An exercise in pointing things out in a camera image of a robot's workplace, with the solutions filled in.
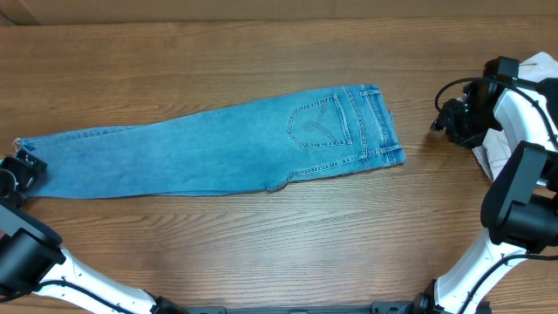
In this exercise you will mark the folded light grey trousers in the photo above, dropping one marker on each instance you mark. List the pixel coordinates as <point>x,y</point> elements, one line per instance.
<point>519,119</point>

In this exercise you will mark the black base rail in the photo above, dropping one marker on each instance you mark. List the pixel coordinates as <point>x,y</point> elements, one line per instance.
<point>374,308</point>

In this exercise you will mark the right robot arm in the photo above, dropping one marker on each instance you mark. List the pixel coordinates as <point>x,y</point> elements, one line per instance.
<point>517,224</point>

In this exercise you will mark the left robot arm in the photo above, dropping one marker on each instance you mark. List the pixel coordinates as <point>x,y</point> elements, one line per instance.
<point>34,261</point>

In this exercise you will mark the light blue denim jeans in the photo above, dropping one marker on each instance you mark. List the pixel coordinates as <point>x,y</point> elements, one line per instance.
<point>261,145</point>

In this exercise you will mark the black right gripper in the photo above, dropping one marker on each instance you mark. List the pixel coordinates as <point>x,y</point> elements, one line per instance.
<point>444,120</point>

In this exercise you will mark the folded black garment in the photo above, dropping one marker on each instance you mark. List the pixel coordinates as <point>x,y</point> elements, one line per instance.
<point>548,87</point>

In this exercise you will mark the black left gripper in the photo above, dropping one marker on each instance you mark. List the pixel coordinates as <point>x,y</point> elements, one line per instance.
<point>25,177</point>

